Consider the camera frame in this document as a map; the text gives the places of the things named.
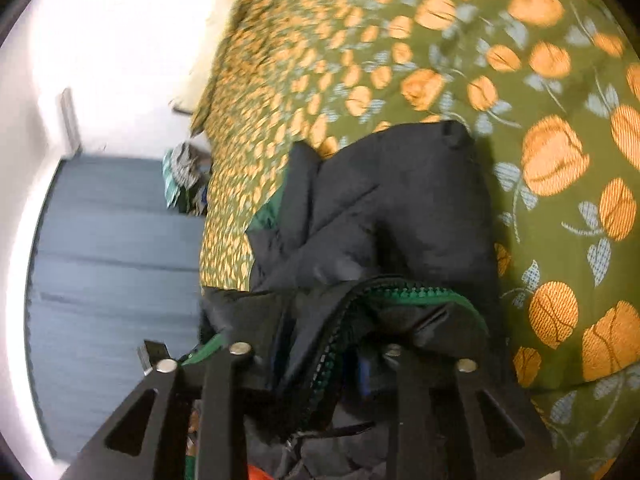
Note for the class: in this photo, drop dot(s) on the green orange floral bedspread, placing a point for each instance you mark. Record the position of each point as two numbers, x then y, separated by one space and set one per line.
550 91

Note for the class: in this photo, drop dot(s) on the pile of clothes beside bed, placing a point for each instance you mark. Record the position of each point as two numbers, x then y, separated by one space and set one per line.
186 171

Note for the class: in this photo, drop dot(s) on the orange red blanket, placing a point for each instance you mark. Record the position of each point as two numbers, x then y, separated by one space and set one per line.
255 473

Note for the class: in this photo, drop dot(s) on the blue grey curtain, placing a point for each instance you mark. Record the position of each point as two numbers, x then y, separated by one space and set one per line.
112 267

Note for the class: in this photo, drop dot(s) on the black puffer jacket green trim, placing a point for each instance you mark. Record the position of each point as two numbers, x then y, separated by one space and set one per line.
389 240

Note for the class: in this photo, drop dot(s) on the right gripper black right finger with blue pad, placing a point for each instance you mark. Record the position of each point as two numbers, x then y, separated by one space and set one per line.
450 413

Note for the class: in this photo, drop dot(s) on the cream pillow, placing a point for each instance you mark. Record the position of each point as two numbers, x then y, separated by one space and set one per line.
186 100

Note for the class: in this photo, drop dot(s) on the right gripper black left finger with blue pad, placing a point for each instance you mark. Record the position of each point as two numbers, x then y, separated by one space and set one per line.
145 437

